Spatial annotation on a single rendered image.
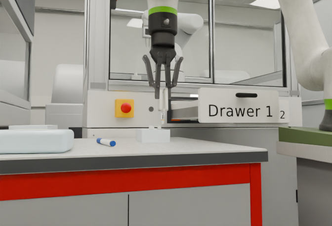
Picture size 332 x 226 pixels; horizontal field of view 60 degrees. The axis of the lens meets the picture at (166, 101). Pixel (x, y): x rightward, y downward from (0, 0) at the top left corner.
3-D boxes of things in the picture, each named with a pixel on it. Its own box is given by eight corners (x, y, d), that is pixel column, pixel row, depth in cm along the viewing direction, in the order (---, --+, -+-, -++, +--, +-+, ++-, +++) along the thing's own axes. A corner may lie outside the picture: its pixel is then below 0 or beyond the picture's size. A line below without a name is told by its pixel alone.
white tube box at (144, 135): (170, 142, 85) (170, 129, 85) (142, 142, 83) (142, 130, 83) (161, 140, 97) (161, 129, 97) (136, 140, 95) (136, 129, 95)
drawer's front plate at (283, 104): (289, 123, 137) (288, 99, 138) (235, 123, 128) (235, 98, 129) (287, 123, 138) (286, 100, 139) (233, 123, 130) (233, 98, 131)
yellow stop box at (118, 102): (134, 117, 111) (134, 98, 112) (115, 117, 109) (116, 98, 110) (132, 117, 116) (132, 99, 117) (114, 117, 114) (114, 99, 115)
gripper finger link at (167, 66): (162, 55, 92) (167, 55, 92) (165, 90, 91) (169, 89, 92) (165, 52, 88) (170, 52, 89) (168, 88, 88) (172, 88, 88)
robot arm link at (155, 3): (178, -17, 98) (145, -18, 97) (182, -38, 85) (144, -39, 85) (178, 23, 97) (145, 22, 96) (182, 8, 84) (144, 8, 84)
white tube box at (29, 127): (46, 146, 70) (47, 125, 70) (7, 147, 69) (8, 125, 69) (57, 143, 82) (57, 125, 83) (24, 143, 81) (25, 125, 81)
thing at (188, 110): (271, 118, 98) (271, 100, 99) (202, 118, 91) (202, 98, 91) (217, 119, 136) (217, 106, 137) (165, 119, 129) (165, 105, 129)
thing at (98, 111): (302, 126, 141) (301, 97, 142) (86, 127, 111) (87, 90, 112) (214, 125, 231) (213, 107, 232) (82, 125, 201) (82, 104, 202)
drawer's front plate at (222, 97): (279, 123, 97) (278, 90, 98) (200, 123, 88) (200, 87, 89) (275, 123, 99) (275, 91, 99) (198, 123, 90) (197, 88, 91)
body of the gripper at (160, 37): (151, 30, 86) (151, 60, 85) (179, 32, 88) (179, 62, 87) (147, 37, 93) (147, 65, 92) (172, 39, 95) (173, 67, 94)
